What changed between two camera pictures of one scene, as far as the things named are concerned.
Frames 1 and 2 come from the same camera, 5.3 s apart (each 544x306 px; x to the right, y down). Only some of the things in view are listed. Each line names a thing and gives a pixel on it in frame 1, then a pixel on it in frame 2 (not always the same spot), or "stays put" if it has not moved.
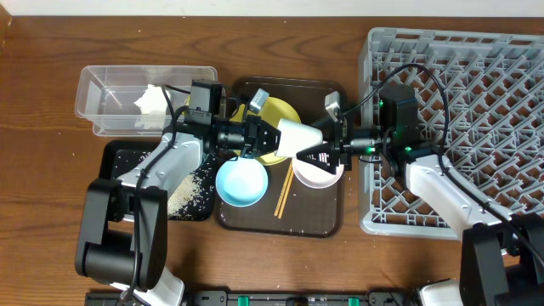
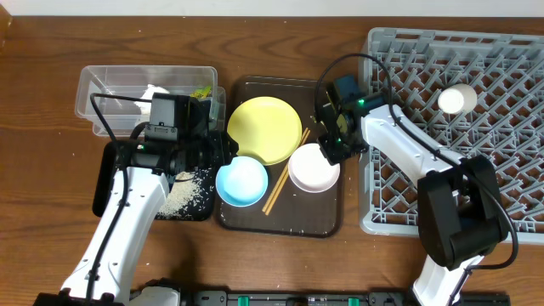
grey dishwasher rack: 480,98 stays put
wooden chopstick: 291,176 → 280,186
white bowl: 314,175 stays put
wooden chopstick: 283,189 → 284,171
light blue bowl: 241,182 stays put
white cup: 296,136 → 457,99
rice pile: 186,198 stays put
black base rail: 275,298 stays put
